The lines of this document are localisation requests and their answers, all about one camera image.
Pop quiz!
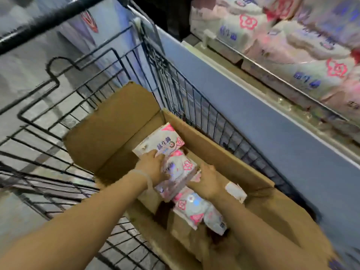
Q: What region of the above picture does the person's left hand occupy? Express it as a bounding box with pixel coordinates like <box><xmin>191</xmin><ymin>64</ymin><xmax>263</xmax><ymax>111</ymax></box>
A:
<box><xmin>134</xmin><ymin>150</ymin><xmax>171</xmax><ymax>189</ymax></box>

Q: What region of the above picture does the person's right hand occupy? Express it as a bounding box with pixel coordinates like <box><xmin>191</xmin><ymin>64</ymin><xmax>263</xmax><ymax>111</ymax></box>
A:
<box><xmin>187</xmin><ymin>163</ymin><xmax>224</xmax><ymax>199</ymax></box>

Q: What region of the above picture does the white pink flower packet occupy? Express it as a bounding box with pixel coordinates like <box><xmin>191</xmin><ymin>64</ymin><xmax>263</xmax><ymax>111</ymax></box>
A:
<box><xmin>172</xmin><ymin>186</ymin><xmax>212</xmax><ymax>231</ymax></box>
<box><xmin>132</xmin><ymin>122</ymin><xmax>185</xmax><ymax>166</ymax></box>
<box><xmin>203</xmin><ymin>205</ymin><xmax>228</xmax><ymax>236</ymax></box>
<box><xmin>154</xmin><ymin>150</ymin><xmax>200</xmax><ymax>203</ymax></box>

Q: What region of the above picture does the person's right forearm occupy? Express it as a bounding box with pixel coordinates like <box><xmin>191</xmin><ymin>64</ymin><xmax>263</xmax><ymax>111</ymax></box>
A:
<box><xmin>209</xmin><ymin>186</ymin><xmax>336</xmax><ymax>270</ymax></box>

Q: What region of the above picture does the person's left forearm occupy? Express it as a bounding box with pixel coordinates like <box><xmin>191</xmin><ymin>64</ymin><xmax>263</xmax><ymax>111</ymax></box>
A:
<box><xmin>0</xmin><ymin>169</ymin><xmax>153</xmax><ymax>270</ymax></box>

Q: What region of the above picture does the white tape strip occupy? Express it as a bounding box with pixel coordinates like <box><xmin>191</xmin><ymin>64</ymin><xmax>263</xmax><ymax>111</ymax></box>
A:
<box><xmin>225</xmin><ymin>181</ymin><xmax>248</xmax><ymax>204</ymax></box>

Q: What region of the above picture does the brown cardboard box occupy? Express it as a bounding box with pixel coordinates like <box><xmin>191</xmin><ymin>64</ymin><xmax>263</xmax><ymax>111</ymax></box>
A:
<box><xmin>62</xmin><ymin>81</ymin><xmax>335</xmax><ymax>270</ymax></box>

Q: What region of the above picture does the white banner with red emblem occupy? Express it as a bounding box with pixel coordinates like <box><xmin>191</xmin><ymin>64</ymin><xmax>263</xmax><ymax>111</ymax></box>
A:
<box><xmin>34</xmin><ymin>0</ymin><xmax>162</xmax><ymax>92</ymax></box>

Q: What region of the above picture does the pile of white pink packets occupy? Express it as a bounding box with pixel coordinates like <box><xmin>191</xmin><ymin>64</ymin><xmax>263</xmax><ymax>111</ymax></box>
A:
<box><xmin>189</xmin><ymin>0</ymin><xmax>360</xmax><ymax>117</ymax></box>

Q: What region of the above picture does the translucent white bracelet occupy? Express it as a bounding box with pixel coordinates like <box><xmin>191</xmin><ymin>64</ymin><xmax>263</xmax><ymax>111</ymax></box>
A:
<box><xmin>128</xmin><ymin>169</ymin><xmax>154</xmax><ymax>191</ymax></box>

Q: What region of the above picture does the black wire shopping cart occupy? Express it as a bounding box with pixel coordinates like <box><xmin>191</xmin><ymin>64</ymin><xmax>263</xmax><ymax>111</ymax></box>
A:
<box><xmin>0</xmin><ymin>0</ymin><xmax>318</xmax><ymax>270</ymax></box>

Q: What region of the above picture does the black cart handle bar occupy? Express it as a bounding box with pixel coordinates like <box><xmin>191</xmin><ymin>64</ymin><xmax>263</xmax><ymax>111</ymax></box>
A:
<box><xmin>0</xmin><ymin>0</ymin><xmax>113</xmax><ymax>56</ymax></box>

